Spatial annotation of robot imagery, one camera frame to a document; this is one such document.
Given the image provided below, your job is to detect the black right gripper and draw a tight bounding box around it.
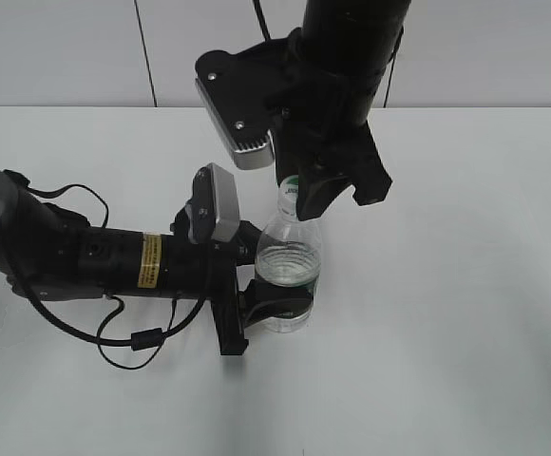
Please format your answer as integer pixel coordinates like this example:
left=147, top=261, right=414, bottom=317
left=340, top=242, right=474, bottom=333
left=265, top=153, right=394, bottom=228
left=267, top=70, right=392, bottom=221

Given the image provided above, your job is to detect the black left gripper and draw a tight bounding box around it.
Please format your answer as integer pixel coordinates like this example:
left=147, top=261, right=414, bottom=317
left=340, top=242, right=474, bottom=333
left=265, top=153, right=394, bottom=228
left=170, top=210, right=314, bottom=356

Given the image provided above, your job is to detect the clear cestbon water bottle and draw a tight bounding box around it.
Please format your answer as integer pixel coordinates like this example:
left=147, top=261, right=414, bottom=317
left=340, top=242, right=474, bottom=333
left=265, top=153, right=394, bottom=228
left=255, top=174, right=323, bottom=334

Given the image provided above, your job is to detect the white green bottle cap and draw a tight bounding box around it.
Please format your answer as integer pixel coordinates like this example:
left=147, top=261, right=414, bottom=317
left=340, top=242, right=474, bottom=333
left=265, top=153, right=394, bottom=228
left=277, top=175, right=299, bottom=217

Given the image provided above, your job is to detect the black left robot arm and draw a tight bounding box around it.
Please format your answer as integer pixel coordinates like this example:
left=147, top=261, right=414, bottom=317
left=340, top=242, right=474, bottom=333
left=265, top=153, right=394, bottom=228
left=0, top=163, right=313, bottom=355

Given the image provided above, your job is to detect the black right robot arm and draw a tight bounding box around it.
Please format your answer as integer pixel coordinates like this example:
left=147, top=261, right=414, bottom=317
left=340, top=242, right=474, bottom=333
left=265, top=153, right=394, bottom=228
left=272, top=1, right=410, bottom=220

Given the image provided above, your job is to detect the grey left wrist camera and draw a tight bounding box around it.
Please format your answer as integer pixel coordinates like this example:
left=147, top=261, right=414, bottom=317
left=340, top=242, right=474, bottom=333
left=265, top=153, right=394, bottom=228
left=184, top=162, right=240, bottom=244

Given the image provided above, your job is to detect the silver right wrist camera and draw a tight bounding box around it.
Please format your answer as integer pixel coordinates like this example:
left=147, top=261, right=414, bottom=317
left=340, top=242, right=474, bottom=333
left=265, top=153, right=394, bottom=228
left=195, top=39, right=291, bottom=170

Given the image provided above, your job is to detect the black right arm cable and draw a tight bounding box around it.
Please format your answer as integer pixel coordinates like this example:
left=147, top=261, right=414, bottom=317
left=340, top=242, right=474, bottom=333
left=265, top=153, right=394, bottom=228
left=251, top=0, right=275, bottom=42

